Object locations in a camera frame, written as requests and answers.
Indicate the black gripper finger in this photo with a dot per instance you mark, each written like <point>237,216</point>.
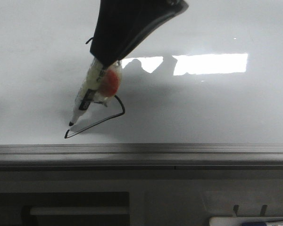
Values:
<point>123,24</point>

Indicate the red magnet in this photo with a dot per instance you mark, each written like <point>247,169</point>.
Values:
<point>109,85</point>

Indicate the white black whiteboard marker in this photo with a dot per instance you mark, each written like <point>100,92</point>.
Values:
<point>87,90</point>

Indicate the white whiteboard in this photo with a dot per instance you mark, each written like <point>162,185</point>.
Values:
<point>213,74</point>

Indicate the dark hook left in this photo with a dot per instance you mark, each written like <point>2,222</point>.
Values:
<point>235,210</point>

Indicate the dark hook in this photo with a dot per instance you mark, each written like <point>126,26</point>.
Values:
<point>263,210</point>
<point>235,210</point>

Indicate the dark hook middle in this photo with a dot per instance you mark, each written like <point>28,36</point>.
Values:
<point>263,210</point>

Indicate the blue white marker in tray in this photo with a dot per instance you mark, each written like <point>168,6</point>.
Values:
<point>263,223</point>

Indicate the grey aluminium whiteboard frame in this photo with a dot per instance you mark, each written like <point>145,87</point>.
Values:
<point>135,155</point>

